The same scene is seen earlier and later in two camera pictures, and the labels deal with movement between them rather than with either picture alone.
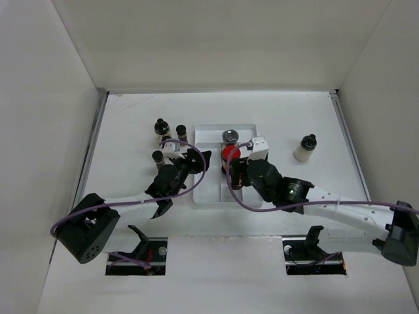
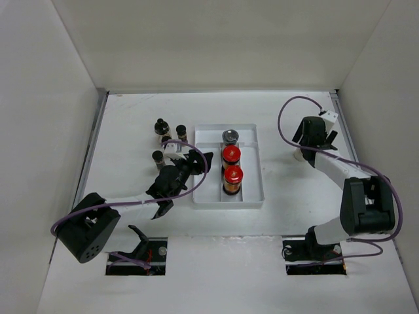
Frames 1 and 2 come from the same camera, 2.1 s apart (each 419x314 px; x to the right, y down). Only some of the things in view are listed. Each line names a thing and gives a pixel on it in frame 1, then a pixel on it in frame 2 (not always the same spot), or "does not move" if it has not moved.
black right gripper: x=240 y=165 → x=299 y=134
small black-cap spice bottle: x=181 y=131 does not move
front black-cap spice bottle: x=158 y=157 does not move
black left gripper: x=196 y=166 does not move
